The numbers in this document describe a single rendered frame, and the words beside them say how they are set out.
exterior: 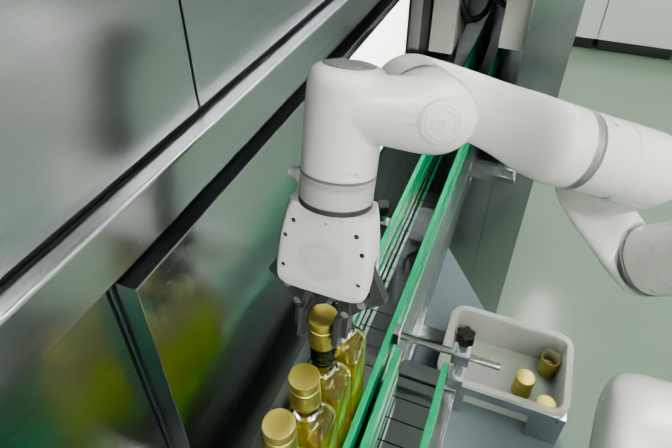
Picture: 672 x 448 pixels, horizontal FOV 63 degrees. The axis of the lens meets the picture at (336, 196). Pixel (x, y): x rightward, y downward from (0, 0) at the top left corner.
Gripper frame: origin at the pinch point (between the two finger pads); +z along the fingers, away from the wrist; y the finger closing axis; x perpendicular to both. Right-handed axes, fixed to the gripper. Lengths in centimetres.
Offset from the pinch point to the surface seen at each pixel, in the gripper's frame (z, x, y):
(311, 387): 4.0, -6.0, 1.5
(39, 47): -30.4, -19.8, -14.7
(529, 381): 29, 36, 27
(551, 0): -30, 98, 15
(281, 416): 5.0, -10.0, 0.1
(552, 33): -23, 100, 17
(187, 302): -3.9, -8.6, -11.8
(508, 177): 11, 86, 15
